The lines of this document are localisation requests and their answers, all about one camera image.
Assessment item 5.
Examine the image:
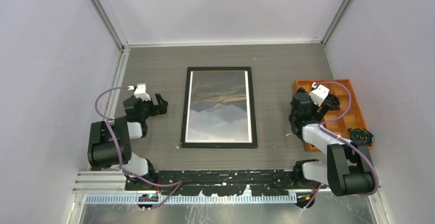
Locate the wooden picture frame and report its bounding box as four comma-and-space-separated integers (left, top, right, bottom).
180, 66, 258, 149

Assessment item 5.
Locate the landscape photo print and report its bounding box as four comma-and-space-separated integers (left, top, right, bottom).
185, 70, 253, 144

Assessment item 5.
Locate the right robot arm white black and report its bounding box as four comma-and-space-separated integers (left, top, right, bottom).
289, 89, 379, 196

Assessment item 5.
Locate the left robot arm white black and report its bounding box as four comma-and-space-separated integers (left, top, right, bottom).
87, 93, 168, 190

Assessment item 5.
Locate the orange compartment tray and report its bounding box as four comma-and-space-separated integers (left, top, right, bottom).
293, 79, 374, 150

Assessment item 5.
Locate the blue yellow rolled tie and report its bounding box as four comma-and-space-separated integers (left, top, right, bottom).
348, 128, 374, 146

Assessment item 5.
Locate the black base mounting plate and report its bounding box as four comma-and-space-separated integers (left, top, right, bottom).
125, 169, 328, 198

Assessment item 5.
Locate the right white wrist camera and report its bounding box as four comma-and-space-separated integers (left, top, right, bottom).
308, 82, 330, 107

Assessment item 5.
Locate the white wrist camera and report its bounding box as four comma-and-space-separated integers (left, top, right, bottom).
308, 82, 330, 107
127, 83, 151, 101

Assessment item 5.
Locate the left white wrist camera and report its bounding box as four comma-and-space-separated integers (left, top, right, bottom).
127, 83, 151, 101

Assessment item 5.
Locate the aluminium front rail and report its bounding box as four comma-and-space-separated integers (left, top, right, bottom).
73, 169, 319, 208

